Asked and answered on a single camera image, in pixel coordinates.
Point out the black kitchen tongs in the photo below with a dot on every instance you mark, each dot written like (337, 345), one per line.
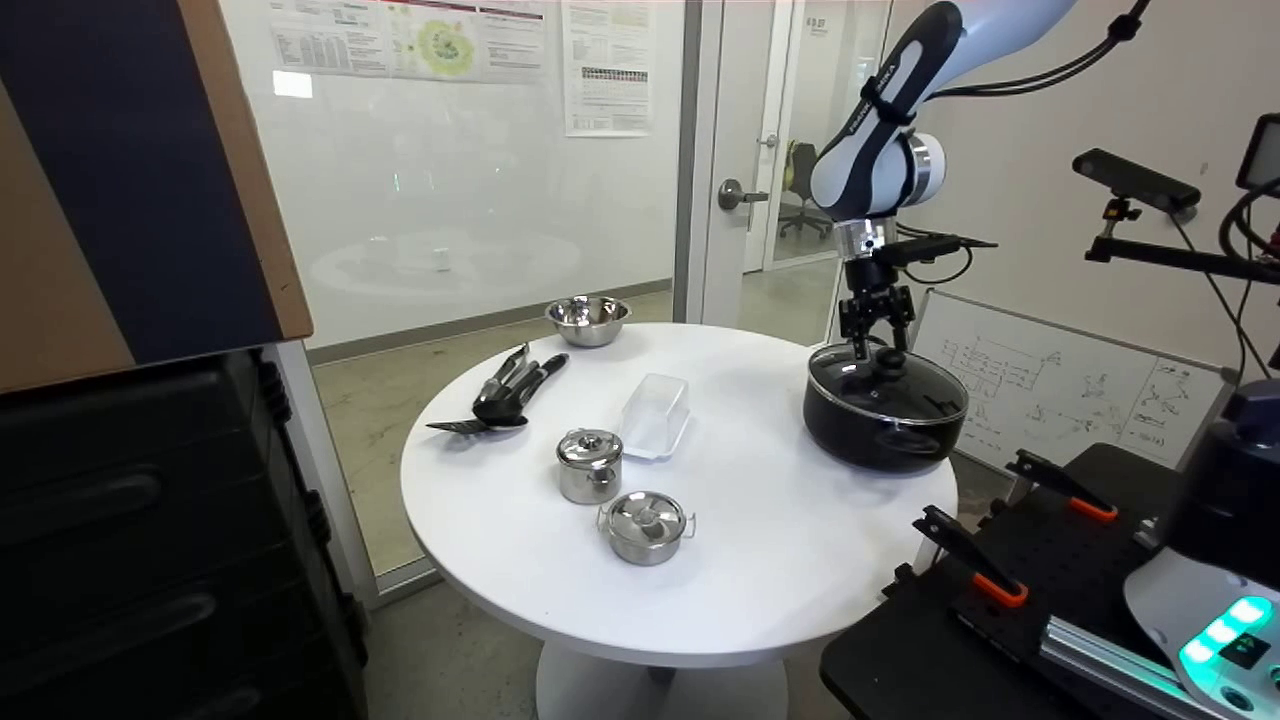
(512, 382)

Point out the large black cooking pot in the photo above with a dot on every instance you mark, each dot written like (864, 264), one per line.
(864, 443)

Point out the white framed glass door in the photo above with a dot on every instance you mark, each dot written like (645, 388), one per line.
(735, 264)

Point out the narrow paper poster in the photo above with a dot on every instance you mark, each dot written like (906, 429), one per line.
(610, 72)

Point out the tall small steel pot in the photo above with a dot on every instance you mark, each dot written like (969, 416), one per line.
(591, 467)

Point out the low small steel pot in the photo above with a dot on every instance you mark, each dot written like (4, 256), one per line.
(645, 526)

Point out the black drawer cabinet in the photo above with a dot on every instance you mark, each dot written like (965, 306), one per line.
(135, 534)

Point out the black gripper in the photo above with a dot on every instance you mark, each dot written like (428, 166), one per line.
(877, 290)

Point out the stainless steel bowl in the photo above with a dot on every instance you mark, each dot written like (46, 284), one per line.
(591, 322)

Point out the black monitor screen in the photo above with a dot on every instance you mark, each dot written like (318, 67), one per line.
(1262, 153)

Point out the aluminium profile rail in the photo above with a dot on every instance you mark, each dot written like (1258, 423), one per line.
(1107, 662)

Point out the black camera bar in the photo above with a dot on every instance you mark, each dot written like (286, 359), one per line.
(1136, 181)

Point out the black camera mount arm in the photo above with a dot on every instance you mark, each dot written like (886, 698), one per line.
(1175, 252)

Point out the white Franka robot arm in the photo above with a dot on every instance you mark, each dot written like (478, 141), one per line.
(883, 147)

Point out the white whiteboard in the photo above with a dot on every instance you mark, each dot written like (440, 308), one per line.
(1066, 387)

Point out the black perforated robot table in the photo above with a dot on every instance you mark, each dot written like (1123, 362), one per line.
(935, 653)

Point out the large brown cardboard box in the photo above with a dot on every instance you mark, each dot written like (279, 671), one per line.
(135, 172)

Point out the wide paper poster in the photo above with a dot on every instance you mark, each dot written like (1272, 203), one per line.
(403, 43)

